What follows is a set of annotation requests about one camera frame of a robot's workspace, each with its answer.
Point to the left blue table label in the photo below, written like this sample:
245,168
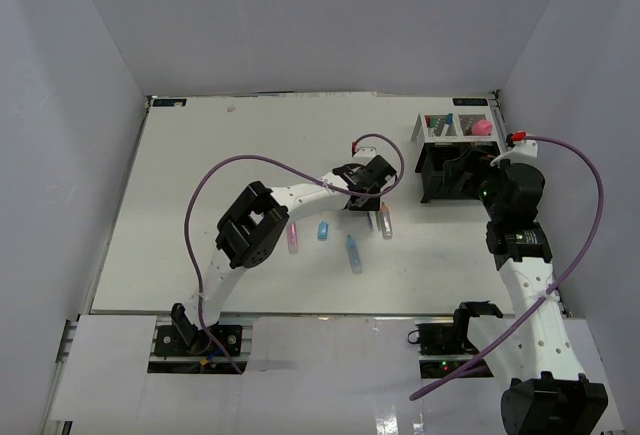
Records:
169,102

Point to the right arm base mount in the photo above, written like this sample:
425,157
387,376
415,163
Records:
440,350

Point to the right blue table label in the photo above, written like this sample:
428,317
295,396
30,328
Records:
469,102

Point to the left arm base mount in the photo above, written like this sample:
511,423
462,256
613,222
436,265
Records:
171,355

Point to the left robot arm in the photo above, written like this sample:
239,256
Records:
249,230

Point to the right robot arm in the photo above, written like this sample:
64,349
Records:
545,389

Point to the blue table label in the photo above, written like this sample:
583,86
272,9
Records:
169,102
469,102

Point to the white mesh organizer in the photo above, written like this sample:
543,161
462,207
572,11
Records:
459,132

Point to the black mesh organizer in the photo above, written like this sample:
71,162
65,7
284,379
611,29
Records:
430,165

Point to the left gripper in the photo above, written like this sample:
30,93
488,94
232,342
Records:
373,205

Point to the pink stubby highlighter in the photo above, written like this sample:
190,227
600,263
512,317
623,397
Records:
292,239

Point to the blue stubby highlighter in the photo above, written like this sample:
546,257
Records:
353,255

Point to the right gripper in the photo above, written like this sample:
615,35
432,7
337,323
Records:
472,161

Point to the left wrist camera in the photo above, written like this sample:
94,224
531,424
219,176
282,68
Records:
362,154

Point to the orange stubby highlighter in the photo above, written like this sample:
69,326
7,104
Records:
385,222

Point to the blue highlighter cap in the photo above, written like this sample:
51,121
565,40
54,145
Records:
323,230

